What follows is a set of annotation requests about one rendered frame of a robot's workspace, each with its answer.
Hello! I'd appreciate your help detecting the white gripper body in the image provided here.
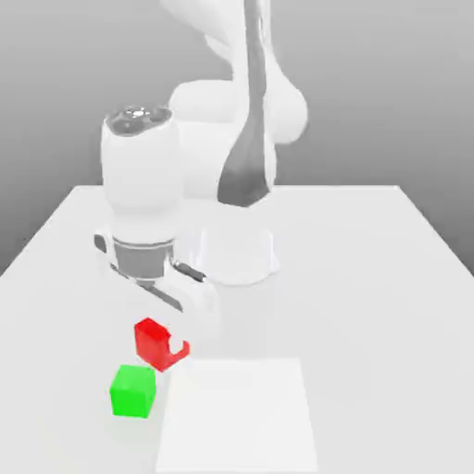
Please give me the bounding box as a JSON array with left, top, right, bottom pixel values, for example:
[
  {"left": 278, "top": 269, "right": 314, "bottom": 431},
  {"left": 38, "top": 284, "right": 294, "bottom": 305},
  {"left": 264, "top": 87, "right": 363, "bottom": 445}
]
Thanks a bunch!
[{"left": 108, "top": 261, "right": 221, "bottom": 335}]

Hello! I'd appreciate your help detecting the small red cube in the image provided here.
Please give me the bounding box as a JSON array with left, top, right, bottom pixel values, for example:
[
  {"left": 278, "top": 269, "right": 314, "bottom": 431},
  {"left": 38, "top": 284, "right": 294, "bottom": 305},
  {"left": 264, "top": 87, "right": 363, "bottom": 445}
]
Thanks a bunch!
[{"left": 133, "top": 317, "right": 191, "bottom": 374}]

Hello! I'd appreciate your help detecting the small green cube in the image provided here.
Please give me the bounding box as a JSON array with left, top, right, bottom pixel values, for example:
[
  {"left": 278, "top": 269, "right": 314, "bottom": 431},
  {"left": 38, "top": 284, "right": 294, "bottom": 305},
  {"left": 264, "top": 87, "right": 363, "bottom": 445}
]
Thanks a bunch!
[{"left": 109, "top": 364, "right": 157, "bottom": 420}]

